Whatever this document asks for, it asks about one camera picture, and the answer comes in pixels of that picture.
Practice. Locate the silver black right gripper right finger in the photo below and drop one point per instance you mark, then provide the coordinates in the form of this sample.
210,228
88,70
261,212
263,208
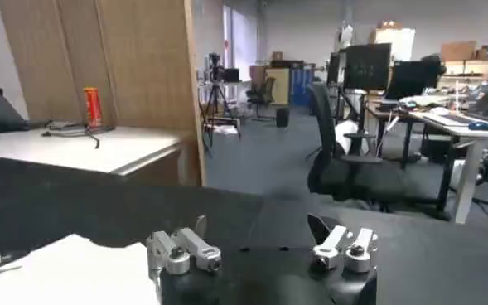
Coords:
351,248

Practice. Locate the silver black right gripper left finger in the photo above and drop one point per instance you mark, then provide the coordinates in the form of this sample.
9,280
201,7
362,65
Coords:
173,253

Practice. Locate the white shirt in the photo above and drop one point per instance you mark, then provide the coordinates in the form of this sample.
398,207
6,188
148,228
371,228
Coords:
73,273

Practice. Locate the white round bin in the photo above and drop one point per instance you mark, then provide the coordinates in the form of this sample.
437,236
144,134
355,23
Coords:
345,137

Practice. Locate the white top side desk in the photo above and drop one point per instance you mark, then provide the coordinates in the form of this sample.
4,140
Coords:
82,149

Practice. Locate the black floor bin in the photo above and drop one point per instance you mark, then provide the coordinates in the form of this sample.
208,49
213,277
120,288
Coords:
282,117

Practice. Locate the dark keyboard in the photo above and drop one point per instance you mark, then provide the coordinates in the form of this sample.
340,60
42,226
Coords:
448,119

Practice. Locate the white computer mouse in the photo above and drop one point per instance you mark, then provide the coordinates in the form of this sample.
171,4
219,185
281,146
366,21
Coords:
439,111

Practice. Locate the white office desk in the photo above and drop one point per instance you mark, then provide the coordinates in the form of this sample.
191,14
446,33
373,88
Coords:
467,132

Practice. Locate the orange drink can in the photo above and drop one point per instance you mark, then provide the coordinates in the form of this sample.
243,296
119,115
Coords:
93,107

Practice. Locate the blue cabinet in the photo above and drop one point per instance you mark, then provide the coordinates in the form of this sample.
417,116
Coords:
301,85

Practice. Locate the small black office chair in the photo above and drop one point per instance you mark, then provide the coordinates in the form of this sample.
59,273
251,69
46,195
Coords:
264,93

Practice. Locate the blue computer mouse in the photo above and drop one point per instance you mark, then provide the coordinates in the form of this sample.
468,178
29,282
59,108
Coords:
480,126

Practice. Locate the beige cabinet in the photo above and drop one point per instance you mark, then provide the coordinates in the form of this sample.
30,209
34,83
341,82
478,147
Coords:
278,85

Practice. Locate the large black monitor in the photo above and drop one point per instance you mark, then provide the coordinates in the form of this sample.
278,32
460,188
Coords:
368,66

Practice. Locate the wooden partition panel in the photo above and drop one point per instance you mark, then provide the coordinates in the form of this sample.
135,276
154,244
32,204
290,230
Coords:
144,62

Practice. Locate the white board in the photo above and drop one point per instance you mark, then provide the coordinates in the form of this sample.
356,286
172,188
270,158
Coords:
397,41

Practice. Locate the shelf with cardboard boxes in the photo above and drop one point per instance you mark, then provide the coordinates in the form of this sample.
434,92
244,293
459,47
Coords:
461,62

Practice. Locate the black camera tripod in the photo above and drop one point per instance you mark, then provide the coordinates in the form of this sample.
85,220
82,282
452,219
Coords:
216,103

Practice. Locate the black camera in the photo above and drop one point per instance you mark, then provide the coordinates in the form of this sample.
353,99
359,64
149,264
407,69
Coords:
218,70

